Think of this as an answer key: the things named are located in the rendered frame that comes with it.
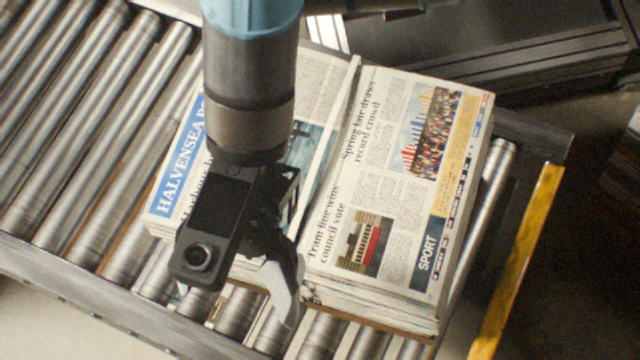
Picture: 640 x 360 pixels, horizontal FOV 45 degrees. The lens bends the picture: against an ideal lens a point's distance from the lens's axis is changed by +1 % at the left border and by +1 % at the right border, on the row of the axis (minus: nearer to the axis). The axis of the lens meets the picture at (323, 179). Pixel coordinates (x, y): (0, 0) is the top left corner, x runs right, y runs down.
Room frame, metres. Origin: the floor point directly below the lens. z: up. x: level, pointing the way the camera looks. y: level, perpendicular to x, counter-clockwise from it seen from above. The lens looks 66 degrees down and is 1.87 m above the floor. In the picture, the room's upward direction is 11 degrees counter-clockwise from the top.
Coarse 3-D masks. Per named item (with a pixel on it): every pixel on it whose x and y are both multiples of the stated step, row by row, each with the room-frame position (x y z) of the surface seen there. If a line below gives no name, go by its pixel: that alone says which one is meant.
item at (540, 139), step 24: (144, 0) 0.90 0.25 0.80; (168, 0) 0.89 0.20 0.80; (192, 0) 0.87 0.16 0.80; (168, 24) 0.86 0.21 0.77; (192, 24) 0.83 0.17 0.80; (192, 48) 0.84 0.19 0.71; (312, 48) 0.73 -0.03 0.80; (504, 120) 0.53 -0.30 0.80; (528, 120) 0.52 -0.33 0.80; (528, 144) 0.48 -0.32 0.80; (552, 144) 0.47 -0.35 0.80; (528, 168) 0.47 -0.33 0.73
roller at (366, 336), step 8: (360, 328) 0.25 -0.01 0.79; (368, 328) 0.25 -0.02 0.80; (360, 336) 0.24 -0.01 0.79; (368, 336) 0.24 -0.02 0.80; (376, 336) 0.23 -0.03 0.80; (384, 336) 0.23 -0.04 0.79; (392, 336) 0.23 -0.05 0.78; (352, 344) 0.23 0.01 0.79; (360, 344) 0.23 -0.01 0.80; (368, 344) 0.23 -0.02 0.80; (376, 344) 0.22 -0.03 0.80; (384, 344) 0.22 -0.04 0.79; (352, 352) 0.22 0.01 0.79; (360, 352) 0.22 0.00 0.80; (368, 352) 0.22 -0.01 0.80; (376, 352) 0.21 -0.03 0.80; (384, 352) 0.21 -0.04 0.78
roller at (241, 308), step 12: (240, 288) 0.34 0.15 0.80; (228, 300) 0.33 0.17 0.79; (240, 300) 0.32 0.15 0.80; (252, 300) 0.32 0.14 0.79; (228, 312) 0.31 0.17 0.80; (240, 312) 0.31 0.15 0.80; (252, 312) 0.31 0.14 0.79; (216, 324) 0.30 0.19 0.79; (228, 324) 0.29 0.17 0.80; (240, 324) 0.29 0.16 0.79; (252, 324) 0.29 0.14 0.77; (228, 336) 0.28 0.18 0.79; (240, 336) 0.28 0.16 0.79
